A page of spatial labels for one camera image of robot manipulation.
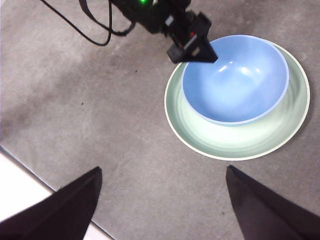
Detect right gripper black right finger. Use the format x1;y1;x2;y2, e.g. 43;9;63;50
225;164;320;240

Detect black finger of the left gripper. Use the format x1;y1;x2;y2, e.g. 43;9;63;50
183;36;218;64
166;44;187;64

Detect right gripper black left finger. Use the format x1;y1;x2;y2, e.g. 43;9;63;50
0;166;103;240

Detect blue bowl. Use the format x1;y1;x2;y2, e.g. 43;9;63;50
181;34;290;126

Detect green plate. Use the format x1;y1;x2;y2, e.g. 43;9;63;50
164;41;311;161

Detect thick black sleeved cable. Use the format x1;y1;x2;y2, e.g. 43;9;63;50
78;0;137;36

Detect thin black cable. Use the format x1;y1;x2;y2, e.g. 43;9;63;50
40;0;113;47

